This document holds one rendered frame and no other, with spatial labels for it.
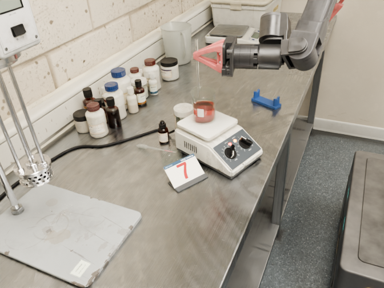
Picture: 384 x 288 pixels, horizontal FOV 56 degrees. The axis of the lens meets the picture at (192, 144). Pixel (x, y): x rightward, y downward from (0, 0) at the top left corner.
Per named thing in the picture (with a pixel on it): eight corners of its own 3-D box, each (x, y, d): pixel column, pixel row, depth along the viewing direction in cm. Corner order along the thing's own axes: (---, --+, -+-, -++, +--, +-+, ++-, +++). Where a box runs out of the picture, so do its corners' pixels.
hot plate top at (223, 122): (239, 122, 94) (239, 119, 94) (208, 142, 88) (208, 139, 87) (206, 108, 102) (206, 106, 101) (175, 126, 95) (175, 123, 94)
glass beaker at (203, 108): (220, 123, 94) (220, 94, 89) (198, 129, 92) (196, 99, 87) (209, 111, 99) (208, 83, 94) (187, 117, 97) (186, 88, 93)
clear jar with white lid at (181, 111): (196, 126, 109) (195, 103, 105) (193, 137, 104) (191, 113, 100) (177, 125, 110) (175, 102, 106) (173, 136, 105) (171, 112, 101)
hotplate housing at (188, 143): (263, 157, 94) (264, 131, 90) (231, 181, 87) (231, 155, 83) (202, 128, 108) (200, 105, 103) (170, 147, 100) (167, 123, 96)
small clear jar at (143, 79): (130, 100, 126) (127, 83, 123) (135, 92, 131) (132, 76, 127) (146, 100, 125) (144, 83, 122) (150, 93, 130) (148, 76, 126)
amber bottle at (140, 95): (134, 104, 124) (130, 80, 119) (142, 100, 125) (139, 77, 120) (140, 107, 121) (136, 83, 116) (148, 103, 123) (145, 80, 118)
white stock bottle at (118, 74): (110, 110, 121) (103, 74, 114) (118, 100, 127) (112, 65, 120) (130, 111, 120) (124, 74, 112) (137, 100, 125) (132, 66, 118)
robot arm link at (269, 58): (284, 63, 79) (283, 74, 84) (286, 34, 80) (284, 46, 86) (252, 63, 80) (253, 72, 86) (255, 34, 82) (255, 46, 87)
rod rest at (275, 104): (281, 106, 116) (282, 96, 114) (275, 110, 115) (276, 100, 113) (257, 97, 123) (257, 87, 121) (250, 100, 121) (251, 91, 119)
